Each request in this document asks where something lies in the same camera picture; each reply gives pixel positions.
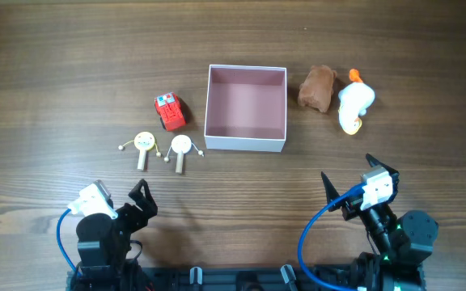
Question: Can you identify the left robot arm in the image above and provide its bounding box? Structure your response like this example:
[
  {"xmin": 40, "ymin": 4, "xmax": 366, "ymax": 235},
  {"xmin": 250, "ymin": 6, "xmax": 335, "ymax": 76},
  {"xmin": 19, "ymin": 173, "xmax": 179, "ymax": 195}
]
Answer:
[{"xmin": 66, "ymin": 179, "xmax": 158, "ymax": 290}]

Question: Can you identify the yellow face rattle drum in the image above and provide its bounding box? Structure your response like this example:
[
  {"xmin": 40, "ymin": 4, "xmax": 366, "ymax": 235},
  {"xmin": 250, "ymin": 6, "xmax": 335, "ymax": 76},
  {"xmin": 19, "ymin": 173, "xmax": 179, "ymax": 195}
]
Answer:
[{"xmin": 118, "ymin": 131, "xmax": 163, "ymax": 171}]

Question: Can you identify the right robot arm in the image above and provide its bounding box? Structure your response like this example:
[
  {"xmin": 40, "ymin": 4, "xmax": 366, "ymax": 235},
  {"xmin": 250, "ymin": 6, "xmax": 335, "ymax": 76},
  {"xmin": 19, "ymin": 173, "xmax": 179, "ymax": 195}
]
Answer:
[{"xmin": 313, "ymin": 154, "xmax": 438, "ymax": 290}]

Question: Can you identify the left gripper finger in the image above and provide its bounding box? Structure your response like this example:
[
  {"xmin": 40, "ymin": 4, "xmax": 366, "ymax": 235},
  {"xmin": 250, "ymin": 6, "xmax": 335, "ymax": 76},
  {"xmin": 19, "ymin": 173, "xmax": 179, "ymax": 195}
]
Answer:
[
  {"xmin": 129, "ymin": 180, "xmax": 146, "ymax": 209},
  {"xmin": 142, "ymin": 180, "xmax": 158, "ymax": 220}
]

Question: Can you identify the white box with pink interior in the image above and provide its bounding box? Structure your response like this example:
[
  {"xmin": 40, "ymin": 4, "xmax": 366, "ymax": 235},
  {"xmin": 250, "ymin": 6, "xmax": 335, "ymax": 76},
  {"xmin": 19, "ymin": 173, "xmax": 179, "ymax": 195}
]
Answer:
[{"xmin": 204, "ymin": 65, "xmax": 287, "ymax": 152}]

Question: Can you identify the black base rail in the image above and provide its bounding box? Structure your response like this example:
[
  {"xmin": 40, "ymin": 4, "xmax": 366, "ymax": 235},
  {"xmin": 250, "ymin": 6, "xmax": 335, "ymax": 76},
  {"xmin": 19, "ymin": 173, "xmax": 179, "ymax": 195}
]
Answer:
[{"xmin": 66, "ymin": 264, "xmax": 426, "ymax": 291}]

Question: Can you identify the white plush duck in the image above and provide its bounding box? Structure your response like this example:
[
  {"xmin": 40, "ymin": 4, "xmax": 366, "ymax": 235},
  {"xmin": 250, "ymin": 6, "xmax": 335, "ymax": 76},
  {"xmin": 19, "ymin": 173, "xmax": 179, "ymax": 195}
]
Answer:
[{"xmin": 338, "ymin": 69, "xmax": 375, "ymax": 135}]

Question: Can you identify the red toy truck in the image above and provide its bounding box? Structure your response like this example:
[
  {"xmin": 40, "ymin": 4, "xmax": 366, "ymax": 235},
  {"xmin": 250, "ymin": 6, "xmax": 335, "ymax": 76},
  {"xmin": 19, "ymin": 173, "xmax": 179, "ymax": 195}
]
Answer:
[{"xmin": 155, "ymin": 92, "xmax": 187, "ymax": 131}]

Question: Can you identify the left blue cable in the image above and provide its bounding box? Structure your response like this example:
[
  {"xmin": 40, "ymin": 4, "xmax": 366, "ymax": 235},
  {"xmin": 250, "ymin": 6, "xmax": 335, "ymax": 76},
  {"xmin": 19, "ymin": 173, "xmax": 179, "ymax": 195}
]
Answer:
[{"xmin": 56, "ymin": 208, "xmax": 81, "ymax": 278}]

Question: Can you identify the pink face rattle drum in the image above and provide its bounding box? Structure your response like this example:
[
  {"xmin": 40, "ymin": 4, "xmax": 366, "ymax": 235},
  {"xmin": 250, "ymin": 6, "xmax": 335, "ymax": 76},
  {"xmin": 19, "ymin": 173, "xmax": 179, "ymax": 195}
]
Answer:
[{"xmin": 163, "ymin": 134, "xmax": 205, "ymax": 175}]

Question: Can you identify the brown plush toy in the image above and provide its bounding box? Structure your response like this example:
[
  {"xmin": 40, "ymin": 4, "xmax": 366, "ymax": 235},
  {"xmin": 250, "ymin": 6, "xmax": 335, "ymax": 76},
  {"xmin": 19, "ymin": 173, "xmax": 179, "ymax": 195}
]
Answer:
[{"xmin": 298, "ymin": 65, "xmax": 337, "ymax": 113}]

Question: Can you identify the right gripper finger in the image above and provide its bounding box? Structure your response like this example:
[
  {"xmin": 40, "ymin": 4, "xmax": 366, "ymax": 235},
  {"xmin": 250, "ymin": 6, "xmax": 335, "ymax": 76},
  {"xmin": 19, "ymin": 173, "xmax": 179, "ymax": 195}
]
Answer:
[
  {"xmin": 365, "ymin": 153, "xmax": 388, "ymax": 170},
  {"xmin": 321, "ymin": 172, "xmax": 343, "ymax": 212}
]

